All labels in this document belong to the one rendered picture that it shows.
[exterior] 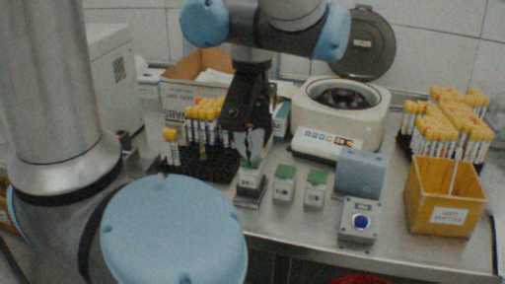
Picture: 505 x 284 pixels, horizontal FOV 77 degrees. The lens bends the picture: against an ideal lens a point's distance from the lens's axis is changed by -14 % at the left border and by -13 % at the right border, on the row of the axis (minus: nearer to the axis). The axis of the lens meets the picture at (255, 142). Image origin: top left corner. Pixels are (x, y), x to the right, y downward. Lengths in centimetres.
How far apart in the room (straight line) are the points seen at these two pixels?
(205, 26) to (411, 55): 83
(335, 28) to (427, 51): 79
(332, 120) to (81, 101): 66
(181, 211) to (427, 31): 100
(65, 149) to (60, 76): 6
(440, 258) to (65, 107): 65
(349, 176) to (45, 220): 58
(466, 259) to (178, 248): 58
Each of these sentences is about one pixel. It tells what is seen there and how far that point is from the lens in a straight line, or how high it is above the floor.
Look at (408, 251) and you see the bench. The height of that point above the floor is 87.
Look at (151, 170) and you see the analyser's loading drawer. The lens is 81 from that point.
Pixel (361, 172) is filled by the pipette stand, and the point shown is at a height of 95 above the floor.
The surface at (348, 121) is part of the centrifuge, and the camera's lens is 87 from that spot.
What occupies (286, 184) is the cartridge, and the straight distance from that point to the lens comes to 73.
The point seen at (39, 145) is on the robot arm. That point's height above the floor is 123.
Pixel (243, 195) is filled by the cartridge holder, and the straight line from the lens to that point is 76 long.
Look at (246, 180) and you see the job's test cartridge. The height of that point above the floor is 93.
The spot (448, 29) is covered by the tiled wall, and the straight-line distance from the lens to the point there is 119.
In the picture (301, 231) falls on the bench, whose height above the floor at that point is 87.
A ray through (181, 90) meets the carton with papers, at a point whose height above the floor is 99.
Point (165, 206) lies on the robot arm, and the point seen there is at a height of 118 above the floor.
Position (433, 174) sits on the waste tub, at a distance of 83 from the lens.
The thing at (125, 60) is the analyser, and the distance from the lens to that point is 97.
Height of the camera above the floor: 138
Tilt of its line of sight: 32 degrees down
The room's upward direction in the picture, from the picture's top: straight up
